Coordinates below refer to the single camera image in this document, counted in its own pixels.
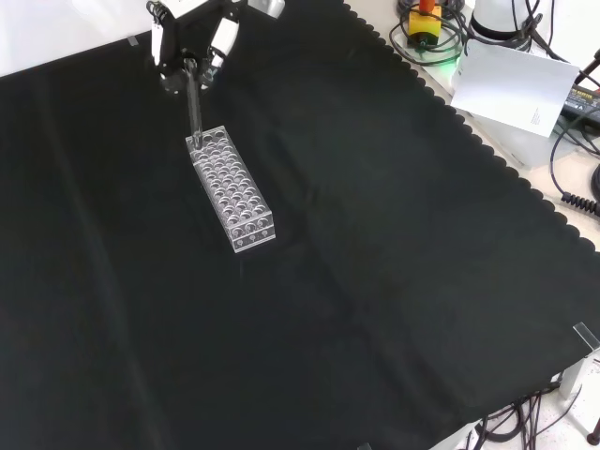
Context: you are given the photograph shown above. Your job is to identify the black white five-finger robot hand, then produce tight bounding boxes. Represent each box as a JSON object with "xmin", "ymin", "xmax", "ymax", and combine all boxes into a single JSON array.
[{"xmin": 144, "ymin": 0, "xmax": 288, "ymax": 98}]

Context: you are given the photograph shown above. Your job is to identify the clear glass test tube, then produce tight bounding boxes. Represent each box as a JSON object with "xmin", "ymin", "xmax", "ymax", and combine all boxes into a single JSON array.
[{"xmin": 183, "ymin": 57, "xmax": 205, "ymax": 152}]

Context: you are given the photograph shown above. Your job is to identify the clear acrylic test tube rack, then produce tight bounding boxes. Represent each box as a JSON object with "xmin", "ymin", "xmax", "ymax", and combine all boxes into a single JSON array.
[{"xmin": 185, "ymin": 125, "xmax": 278, "ymax": 255}]

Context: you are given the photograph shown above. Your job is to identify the yellow emergency stop button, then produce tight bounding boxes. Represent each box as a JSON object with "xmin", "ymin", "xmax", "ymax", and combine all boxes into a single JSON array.
[{"xmin": 406, "ymin": 0, "xmax": 444, "ymax": 51}]

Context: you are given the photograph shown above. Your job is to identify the black bench cloth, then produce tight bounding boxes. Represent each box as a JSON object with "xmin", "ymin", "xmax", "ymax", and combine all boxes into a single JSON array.
[{"xmin": 0, "ymin": 0, "xmax": 600, "ymax": 450}]

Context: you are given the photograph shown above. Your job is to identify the black power adapter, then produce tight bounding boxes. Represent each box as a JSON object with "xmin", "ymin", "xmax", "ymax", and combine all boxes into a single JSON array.
[{"xmin": 561, "ymin": 82, "xmax": 600, "ymax": 121}]

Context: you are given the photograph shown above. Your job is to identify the grey bench leg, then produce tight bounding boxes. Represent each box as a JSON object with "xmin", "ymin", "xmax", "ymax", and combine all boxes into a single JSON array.
[{"xmin": 559, "ymin": 356, "xmax": 588, "ymax": 400}]

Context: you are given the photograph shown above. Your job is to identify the white robot base with black ring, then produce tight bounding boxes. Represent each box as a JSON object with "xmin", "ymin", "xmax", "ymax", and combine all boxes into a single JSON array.
[{"xmin": 469, "ymin": 0, "xmax": 525, "ymax": 42}]

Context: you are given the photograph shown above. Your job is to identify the black cable on bench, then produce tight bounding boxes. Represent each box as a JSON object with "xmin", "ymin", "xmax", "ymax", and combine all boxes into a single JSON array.
[{"xmin": 508, "ymin": 0, "xmax": 600, "ymax": 90}]

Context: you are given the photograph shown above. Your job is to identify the black coiled cable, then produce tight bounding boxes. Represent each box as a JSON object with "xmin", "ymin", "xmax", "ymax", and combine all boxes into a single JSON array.
[{"xmin": 548, "ymin": 122, "xmax": 600, "ymax": 213}]

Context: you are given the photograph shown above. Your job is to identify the black floor cable bundle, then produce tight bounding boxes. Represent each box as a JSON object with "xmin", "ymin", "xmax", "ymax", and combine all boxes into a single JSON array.
[{"xmin": 471, "ymin": 374, "xmax": 600, "ymax": 450}]

